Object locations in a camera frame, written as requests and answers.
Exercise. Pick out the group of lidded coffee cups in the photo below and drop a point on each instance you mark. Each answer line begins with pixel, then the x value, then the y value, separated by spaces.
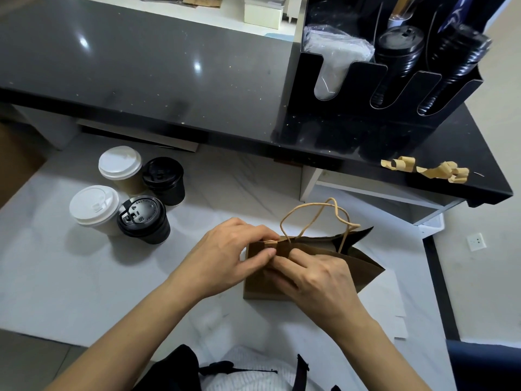
pixel 94 205

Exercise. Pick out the black body harness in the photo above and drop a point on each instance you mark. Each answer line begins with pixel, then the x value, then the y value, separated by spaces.
pixel 167 370

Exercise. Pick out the stack of white paper sheets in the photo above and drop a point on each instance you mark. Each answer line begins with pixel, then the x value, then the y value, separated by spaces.
pixel 387 301

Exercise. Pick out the white support panel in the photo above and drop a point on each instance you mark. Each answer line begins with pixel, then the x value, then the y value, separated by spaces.
pixel 45 126

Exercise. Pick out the person's left hand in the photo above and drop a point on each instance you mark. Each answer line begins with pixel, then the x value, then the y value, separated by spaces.
pixel 220 260

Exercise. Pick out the row of tan tape strips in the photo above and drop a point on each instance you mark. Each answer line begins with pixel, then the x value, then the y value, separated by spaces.
pixel 444 170

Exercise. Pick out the single tan tape strip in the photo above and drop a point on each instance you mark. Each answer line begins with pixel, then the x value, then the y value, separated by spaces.
pixel 270 241

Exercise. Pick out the white wall socket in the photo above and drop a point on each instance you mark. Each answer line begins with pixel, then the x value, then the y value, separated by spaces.
pixel 477 242

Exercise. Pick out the person's right hand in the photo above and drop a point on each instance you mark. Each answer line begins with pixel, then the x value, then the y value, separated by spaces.
pixel 321 293

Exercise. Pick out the person's white shirt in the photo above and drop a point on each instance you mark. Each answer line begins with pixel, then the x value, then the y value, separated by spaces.
pixel 252 370

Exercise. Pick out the white box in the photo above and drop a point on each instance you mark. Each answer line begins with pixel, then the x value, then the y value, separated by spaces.
pixel 263 12

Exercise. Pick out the person's left forearm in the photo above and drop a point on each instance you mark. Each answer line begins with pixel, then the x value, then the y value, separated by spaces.
pixel 122 346

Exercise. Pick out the brown paper bag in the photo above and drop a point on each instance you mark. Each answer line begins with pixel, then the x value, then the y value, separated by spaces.
pixel 366 268
pixel 16 163

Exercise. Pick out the black acrylic organizer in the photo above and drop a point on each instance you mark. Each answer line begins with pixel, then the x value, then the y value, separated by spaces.
pixel 342 126

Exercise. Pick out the plastic wrapped white pack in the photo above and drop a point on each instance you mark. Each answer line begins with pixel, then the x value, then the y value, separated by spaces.
pixel 334 53

